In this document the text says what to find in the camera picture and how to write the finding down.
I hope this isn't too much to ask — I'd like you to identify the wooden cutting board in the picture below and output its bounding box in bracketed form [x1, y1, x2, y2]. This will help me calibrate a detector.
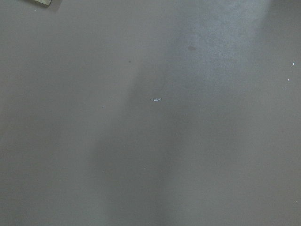
[30, 0, 52, 7]

